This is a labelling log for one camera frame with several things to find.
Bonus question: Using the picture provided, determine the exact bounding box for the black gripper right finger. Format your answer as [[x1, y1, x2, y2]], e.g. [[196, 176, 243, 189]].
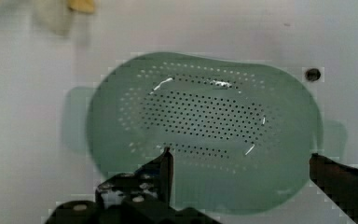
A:
[[309, 153, 358, 224]]

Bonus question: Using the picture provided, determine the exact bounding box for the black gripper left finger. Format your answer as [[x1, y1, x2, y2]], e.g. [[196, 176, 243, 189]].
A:
[[45, 147, 221, 224]]

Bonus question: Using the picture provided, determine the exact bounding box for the peeled toy banana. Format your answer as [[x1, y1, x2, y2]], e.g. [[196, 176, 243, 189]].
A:
[[0, 0, 97, 35]]

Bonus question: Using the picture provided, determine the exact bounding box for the green oval strainer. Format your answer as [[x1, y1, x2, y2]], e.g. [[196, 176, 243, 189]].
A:
[[62, 52, 348, 215]]

